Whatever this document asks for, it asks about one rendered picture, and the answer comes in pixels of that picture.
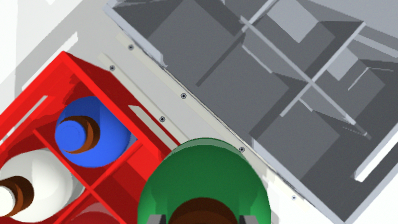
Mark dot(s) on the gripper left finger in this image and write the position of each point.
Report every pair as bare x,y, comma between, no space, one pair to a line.
156,219

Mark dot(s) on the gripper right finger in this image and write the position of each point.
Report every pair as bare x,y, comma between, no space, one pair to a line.
248,219

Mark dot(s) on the blue bottle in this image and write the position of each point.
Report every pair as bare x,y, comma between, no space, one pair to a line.
86,123

